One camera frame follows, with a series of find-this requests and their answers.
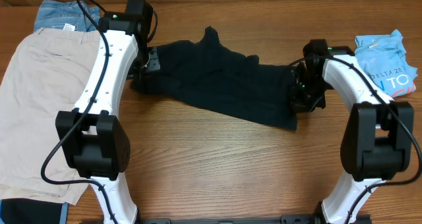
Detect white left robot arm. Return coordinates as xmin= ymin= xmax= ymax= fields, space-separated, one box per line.
xmin=55 ymin=12 xmax=158 ymax=223

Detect black t-shirt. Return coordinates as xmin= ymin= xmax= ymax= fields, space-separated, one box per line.
xmin=131 ymin=26 xmax=297 ymax=130

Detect blue denim jeans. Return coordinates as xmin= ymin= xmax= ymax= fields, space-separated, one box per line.
xmin=34 ymin=0 xmax=95 ymax=32

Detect black garment with blue trim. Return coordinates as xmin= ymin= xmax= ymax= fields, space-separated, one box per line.
xmin=1 ymin=198 xmax=69 ymax=224

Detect beige shorts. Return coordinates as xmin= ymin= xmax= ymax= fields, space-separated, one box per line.
xmin=1 ymin=28 xmax=100 ymax=205

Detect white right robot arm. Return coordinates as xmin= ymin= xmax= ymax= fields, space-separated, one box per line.
xmin=280 ymin=40 xmax=421 ymax=224

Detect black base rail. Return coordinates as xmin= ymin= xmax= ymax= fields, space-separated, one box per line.
xmin=78 ymin=212 xmax=373 ymax=224

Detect light blue printed t-shirt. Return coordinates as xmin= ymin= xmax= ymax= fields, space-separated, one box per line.
xmin=355 ymin=30 xmax=417 ymax=98

